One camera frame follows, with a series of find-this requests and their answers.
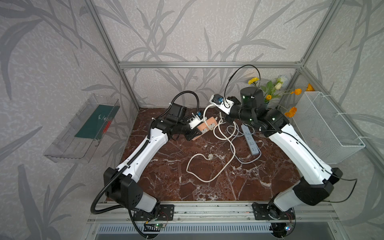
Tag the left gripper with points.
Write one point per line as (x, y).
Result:
(193, 132)

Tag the grey white power strip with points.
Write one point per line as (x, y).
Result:
(250, 140)

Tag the pink power strip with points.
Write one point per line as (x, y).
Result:
(207, 126)

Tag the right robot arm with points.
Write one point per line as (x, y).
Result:
(318, 178)

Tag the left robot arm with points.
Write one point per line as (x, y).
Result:
(121, 188)

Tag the green book in tray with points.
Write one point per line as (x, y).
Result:
(97, 124)

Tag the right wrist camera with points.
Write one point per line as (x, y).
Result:
(220, 102)

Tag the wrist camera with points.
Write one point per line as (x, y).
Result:
(196, 120)
(220, 102)

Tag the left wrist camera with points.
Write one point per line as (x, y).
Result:
(196, 120)

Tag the aluminium frame back bar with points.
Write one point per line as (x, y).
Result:
(217, 65)

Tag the white wire mesh basket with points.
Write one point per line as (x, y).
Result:
(325, 130)

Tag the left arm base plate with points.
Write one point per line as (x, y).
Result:
(162, 212)

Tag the clear plastic wall tray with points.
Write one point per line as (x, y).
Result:
(79, 140)

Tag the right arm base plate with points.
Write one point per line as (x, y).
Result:
(268, 213)

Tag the aluminium front rail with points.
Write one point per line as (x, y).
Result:
(240, 212)

